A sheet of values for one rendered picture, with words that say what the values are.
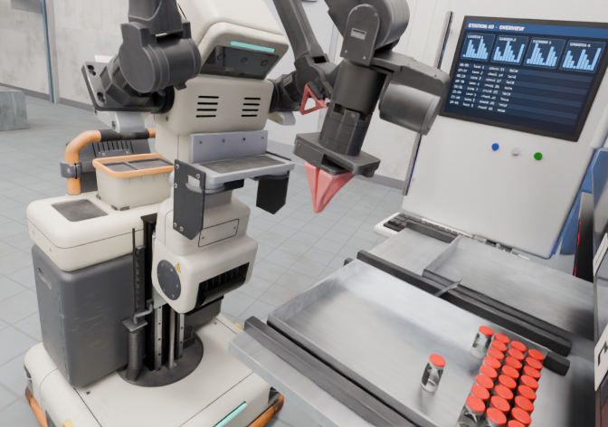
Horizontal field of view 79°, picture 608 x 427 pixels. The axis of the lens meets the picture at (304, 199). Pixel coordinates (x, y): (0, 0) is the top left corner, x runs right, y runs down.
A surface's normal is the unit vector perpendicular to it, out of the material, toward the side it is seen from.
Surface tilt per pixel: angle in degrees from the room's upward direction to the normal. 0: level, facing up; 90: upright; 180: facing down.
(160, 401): 0
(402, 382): 0
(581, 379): 0
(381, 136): 90
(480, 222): 90
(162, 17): 94
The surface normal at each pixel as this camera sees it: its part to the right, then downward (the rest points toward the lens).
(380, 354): 0.15, -0.93
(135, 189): 0.77, 0.35
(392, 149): -0.40, 0.25
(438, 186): -0.58, 0.20
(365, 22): -0.48, 0.46
